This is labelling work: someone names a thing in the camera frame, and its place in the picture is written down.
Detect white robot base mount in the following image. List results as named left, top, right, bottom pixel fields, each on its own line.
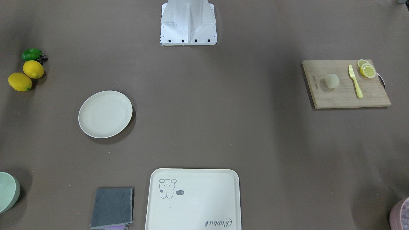
left=160, top=0, right=217, bottom=46

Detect yellow lemon near lime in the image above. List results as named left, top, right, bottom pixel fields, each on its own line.
left=22, top=61, right=45, bottom=79

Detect round cream plate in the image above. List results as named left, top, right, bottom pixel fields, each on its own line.
left=78, top=90, right=133, bottom=139

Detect cream rectangular rabbit tray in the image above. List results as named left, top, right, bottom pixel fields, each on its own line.
left=145, top=168, right=242, bottom=230

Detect lemon slice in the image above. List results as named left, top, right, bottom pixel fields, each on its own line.
left=357, top=59, right=370, bottom=67
left=360, top=64, right=377, bottom=78

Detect yellow lemon outer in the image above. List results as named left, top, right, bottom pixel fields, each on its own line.
left=8, top=73, right=32, bottom=92

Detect lemon slice back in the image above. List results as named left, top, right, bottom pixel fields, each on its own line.
left=357, top=59, right=370, bottom=67

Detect grey folded cloth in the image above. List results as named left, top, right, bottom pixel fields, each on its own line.
left=90, top=187, right=134, bottom=227

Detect metal board handle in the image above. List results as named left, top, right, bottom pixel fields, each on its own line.
left=377, top=73, right=386, bottom=89

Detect bamboo cutting board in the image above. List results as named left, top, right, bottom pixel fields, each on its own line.
left=302, top=60, right=391, bottom=109

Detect lemon slice front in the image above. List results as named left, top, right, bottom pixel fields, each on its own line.
left=360, top=64, right=377, bottom=78

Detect green lime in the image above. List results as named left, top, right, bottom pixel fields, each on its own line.
left=21, top=48, right=42, bottom=61

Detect white steamed bun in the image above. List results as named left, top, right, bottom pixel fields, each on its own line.
left=324, top=74, right=339, bottom=89

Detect yellow plastic knife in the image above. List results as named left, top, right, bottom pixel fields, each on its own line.
left=348, top=64, right=363, bottom=98

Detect pink bowl with ice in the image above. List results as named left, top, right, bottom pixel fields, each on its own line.
left=390, top=198, right=409, bottom=230

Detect purple cloth under grey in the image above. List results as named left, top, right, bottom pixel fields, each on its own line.
left=90, top=224, right=129, bottom=230

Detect dark purple grapes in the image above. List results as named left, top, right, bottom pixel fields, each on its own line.
left=36, top=54, right=48, bottom=65

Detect mint green bowl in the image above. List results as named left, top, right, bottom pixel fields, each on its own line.
left=0, top=172, right=20, bottom=213

